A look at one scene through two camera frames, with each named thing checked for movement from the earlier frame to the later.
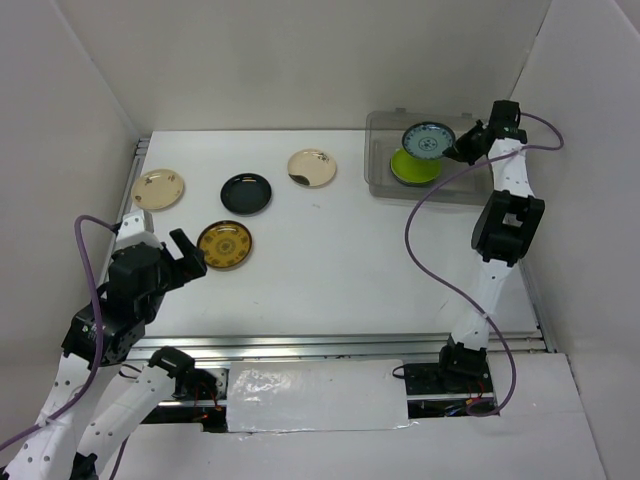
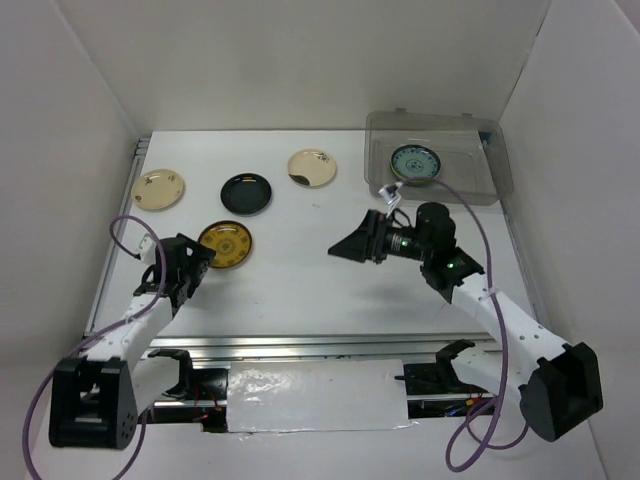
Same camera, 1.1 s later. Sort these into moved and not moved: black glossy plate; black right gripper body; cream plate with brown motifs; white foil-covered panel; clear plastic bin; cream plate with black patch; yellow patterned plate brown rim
Moved: black right gripper body
Not moved: cream plate with black patch; cream plate with brown motifs; yellow patterned plate brown rim; black glossy plate; clear plastic bin; white foil-covered panel
